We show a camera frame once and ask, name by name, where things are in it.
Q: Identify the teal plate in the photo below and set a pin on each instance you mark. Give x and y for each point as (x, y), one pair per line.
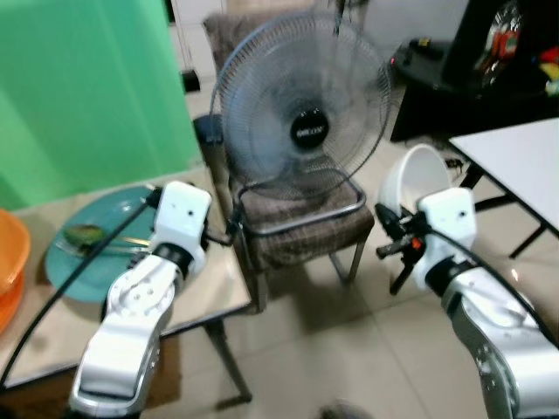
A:
(87, 275)

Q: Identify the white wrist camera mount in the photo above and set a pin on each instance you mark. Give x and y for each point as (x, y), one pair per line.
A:
(447, 231)
(183, 214)

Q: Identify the orange plastic bowl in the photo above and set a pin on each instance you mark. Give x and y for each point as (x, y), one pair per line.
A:
(10, 262)

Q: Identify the black cabinet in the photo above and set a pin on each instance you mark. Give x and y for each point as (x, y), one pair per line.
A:
(445, 105)

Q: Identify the grey metal table leg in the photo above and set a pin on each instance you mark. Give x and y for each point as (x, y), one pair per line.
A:
(229, 362)

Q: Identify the green spoon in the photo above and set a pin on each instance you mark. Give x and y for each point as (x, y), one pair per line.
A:
(83, 234)

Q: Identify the red and yellow toy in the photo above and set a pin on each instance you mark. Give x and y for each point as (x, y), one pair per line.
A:
(548, 70)

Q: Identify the grey standing fan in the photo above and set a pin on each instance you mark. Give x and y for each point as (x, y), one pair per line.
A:
(310, 131)

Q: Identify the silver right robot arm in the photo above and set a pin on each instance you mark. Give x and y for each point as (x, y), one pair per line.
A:
(507, 349)

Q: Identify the green screen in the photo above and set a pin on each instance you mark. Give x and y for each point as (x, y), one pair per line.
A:
(87, 87)

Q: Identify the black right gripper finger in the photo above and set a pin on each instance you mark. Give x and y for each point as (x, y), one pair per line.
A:
(399, 272)
(390, 220)

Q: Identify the white bowl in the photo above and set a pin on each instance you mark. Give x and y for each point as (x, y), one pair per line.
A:
(424, 175)

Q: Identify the white folding table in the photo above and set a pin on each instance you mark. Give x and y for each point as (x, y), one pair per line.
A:
(515, 157)

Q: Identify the clear bottle with red label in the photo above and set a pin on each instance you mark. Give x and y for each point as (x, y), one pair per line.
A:
(500, 44)

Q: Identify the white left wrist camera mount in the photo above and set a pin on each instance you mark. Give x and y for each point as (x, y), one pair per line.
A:
(183, 214)

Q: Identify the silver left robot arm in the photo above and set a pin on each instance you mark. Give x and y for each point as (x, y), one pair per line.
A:
(122, 323)

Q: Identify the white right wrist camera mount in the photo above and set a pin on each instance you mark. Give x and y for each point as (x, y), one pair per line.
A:
(447, 231)

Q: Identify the brown upholstered metal chair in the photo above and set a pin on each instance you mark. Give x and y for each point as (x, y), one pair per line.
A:
(306, 227)

